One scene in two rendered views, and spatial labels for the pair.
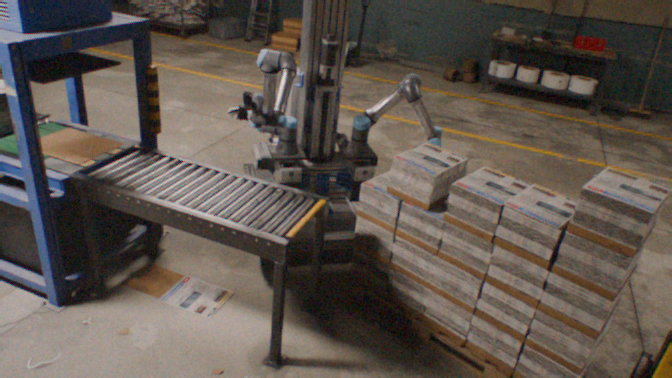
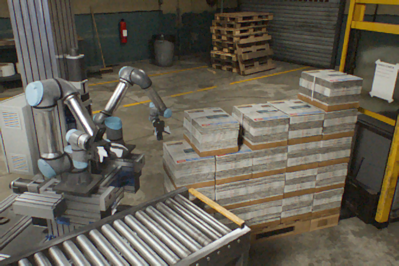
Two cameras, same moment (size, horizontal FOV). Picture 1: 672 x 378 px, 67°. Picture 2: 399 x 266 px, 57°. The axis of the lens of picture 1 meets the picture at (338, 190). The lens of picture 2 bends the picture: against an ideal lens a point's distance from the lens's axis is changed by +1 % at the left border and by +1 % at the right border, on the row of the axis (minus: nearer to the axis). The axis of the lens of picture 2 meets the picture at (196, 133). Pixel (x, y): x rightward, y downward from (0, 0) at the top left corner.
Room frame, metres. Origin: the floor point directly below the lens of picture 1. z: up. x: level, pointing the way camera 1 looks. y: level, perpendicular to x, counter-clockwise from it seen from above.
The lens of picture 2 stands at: (1.48, 1.65, 1.92)
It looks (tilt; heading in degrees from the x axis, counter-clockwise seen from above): 22 degrees down; 302
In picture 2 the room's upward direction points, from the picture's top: straight up
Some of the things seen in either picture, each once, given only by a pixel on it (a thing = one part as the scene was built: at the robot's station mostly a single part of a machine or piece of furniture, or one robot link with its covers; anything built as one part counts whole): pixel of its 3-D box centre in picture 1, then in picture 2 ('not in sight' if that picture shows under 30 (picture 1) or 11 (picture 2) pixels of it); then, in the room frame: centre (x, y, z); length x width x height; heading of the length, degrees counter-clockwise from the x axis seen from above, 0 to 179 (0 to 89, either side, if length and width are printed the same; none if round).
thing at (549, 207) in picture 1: (546, 204); (293, 107); (2.27, -1.03, 1.06); 0.37 x 0.28 x 0.01; 140
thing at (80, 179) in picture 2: (287, 144); (78, 174); (3.12, 0.37, 0.87); 0.15 x 0.15 x 0.10
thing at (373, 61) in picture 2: not in sight; (377, 72); (1.80, -1.62, 1.27); 0.57 x 0.01 x 0.65; 142
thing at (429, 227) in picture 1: (446, 270); (239, 189); (2.54, -0.70, 0.42); 1.17 x 0.39 x 0.83; 52
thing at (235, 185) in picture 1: (220, 196); (127, 251); (2.48, 0.65, 0.77); 0.47 x 0.05 x 0.05; 161
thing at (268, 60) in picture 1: (269, 93); (48, 130); (3.13, 0.51, 1.19); 0.15 x 0.12 x 0.55; 83
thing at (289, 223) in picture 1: (293, 218); (202, 215); (2.34, 0.22, 0.77); 0.47 x 0.05 x 0.05; 161
